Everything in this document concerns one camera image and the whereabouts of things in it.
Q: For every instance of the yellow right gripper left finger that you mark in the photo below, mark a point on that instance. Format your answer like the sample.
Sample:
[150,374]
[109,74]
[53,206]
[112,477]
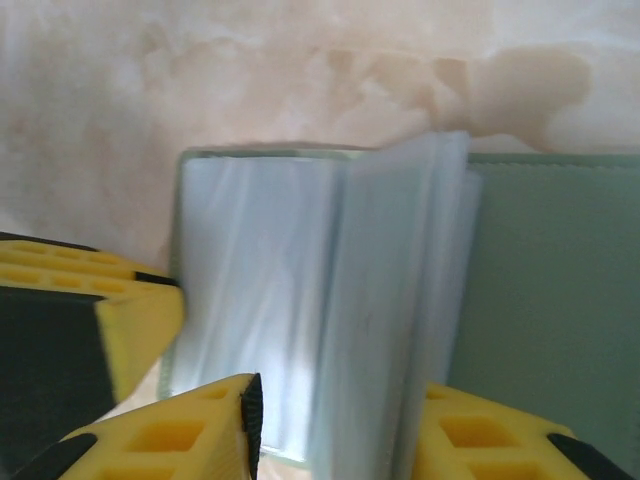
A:
[165,440]

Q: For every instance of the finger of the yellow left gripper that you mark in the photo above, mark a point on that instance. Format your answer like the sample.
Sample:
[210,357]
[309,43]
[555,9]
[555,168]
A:
[45,360]
[60,250]

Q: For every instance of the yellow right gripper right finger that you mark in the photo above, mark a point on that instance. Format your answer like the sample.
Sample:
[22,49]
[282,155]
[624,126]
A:
[480,440]

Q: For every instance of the green leather card holder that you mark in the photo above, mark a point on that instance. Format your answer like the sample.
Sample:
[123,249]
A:
[550,275]

